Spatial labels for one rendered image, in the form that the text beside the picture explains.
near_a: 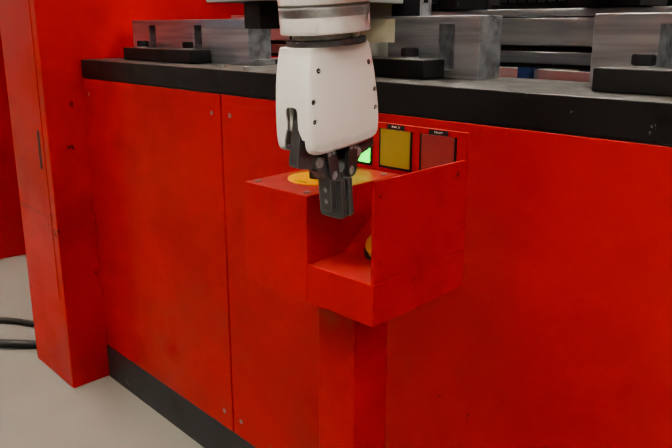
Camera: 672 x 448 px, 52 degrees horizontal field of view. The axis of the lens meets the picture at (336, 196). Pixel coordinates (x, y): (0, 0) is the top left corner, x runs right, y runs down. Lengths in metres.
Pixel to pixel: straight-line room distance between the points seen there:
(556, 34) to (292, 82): 0.75
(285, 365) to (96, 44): 0.97
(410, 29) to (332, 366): 0.57
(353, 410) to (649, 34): 0.58
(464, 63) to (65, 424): 1.32
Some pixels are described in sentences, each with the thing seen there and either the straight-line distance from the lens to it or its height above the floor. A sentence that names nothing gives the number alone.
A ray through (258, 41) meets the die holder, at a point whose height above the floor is 0.92.
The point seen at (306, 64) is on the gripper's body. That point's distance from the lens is 0.61.
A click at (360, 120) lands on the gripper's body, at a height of 0.87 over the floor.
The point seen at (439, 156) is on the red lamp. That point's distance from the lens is 0.79.
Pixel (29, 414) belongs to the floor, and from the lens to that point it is 1.98.
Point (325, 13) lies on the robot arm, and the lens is 0.61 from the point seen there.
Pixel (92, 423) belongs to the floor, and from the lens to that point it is 1.88.
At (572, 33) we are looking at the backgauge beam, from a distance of 1.28.
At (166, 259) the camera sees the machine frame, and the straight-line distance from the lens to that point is 1.62.
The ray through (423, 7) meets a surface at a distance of 1.16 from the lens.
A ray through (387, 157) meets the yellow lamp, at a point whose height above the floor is 0.80.
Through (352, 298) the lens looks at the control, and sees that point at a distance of 0.70.
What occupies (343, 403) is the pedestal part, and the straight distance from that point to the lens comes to 0.85.
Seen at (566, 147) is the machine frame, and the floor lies 0.81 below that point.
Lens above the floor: 0.95
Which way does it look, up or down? 14 degrees down
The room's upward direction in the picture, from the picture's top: straight up
